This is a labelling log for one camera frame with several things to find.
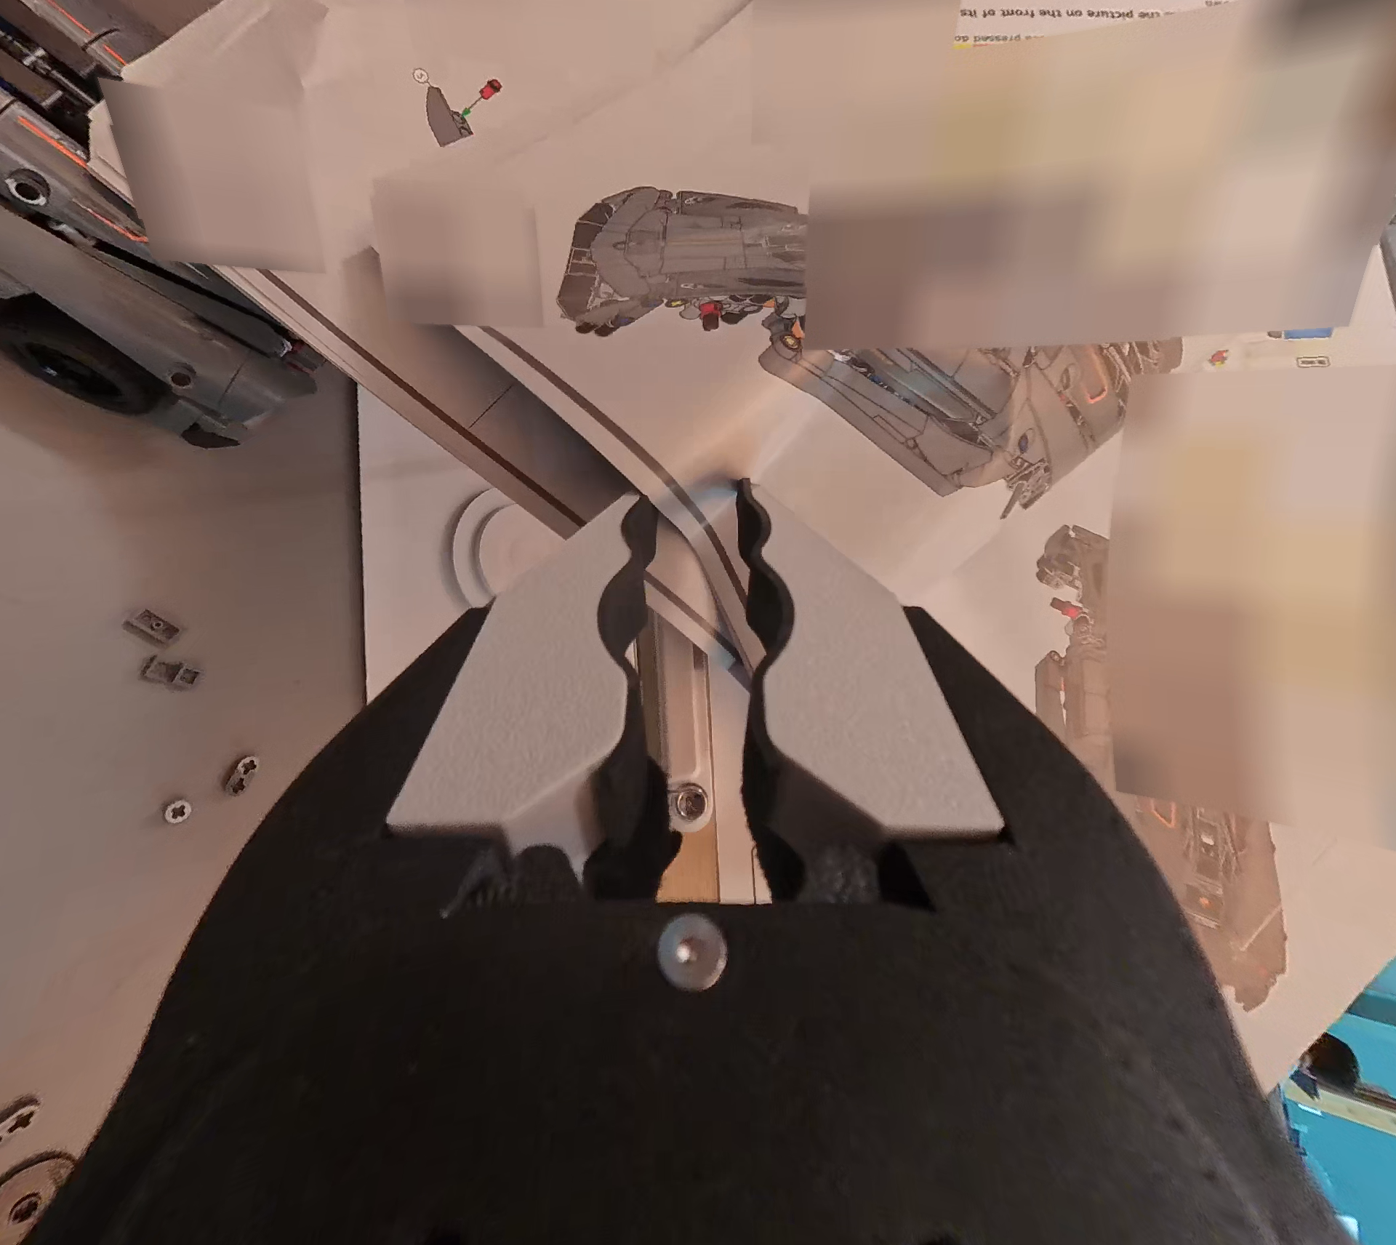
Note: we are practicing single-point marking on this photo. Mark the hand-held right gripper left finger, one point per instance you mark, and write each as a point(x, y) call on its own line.
point(512, 721)

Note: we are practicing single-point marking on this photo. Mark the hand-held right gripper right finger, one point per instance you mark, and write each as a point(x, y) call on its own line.
point(883, 721)

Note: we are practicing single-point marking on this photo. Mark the thick lego instruction booklet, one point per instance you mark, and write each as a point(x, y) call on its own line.
point(611, 99)

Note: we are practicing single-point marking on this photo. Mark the scattered loose lego pieces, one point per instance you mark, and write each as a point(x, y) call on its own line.
point(153, 625)

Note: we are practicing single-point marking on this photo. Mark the grey lego car model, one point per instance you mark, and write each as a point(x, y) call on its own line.
point(131, 329)

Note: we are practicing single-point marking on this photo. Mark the white booklet stand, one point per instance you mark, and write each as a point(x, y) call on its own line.
point(415, 525)

